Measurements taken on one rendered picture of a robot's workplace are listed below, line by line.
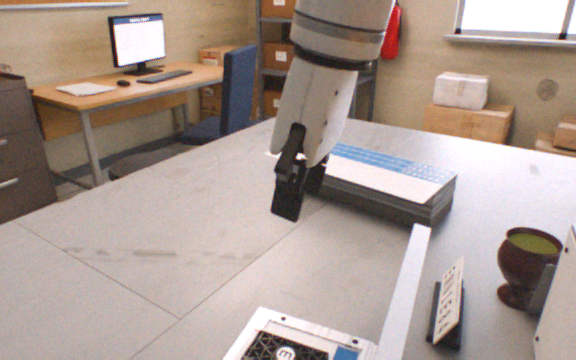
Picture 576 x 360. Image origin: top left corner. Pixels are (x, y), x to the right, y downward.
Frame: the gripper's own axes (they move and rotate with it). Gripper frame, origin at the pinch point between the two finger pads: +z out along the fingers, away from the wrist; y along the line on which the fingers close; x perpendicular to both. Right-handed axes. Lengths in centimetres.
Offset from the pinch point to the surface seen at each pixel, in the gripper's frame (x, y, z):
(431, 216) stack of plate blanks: 17.0, -38.8, 17.7
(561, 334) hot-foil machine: 31.4, -5.0, 7.7
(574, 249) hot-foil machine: 29.7, -9.9, -0.2
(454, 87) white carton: 15, -298, 45
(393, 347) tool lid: 13.9, 14.7, 0.5
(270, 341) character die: 1.6, 2.2, 21.6
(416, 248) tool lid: 13.7, 1.1, 0.5
